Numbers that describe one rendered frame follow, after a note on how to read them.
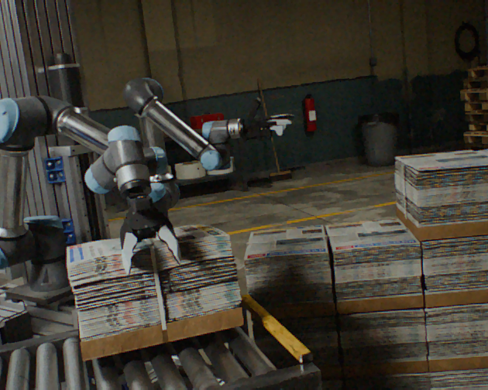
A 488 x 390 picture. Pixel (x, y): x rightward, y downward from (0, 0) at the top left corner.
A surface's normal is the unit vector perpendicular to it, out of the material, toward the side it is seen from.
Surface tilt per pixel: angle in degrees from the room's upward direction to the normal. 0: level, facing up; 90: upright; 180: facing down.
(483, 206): 90
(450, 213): 90
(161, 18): 90
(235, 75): 90
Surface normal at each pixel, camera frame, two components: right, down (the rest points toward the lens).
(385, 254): -0.07, 0.18
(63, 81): 0.16, 0.16
